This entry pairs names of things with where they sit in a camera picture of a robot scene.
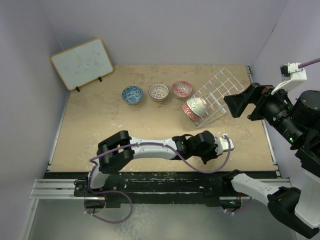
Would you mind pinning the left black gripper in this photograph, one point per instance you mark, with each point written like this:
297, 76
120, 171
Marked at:
213, 154

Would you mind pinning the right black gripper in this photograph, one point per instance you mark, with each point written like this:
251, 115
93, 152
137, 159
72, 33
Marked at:
255, 92

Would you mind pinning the white green-spoked bowl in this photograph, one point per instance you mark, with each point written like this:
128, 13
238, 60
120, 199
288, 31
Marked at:
197, 105

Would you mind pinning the black floral bowl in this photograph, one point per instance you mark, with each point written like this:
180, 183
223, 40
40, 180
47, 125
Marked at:
189, 113

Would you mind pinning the white black-spoked bowl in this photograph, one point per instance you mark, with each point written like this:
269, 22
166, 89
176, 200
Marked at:
158, 92

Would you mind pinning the light blue patterned bowl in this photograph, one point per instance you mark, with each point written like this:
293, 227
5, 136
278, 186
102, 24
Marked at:
132, 94

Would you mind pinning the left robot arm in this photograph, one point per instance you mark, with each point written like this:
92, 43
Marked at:
118, 150

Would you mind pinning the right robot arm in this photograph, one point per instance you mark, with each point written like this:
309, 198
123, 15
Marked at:
298, 155

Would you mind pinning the red patterned bowl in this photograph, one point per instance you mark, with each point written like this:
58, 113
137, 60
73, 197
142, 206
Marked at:
182, 89

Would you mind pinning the white dry-erase board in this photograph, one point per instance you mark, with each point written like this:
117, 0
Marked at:
82, 64

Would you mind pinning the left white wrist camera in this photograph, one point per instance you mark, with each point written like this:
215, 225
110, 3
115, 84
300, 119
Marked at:
224, 144

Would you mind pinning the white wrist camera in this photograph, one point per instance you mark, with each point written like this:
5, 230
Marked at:
224, 144
293, 75

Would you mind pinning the white wire dish rack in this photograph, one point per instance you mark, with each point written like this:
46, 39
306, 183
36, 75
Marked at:
229, 80

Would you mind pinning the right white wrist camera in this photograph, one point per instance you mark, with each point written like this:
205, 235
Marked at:
293, 75

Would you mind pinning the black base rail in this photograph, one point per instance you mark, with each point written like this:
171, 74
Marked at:
186, 188

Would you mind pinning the aluminium extrusion rail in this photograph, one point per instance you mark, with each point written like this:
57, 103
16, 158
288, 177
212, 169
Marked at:
53, 189

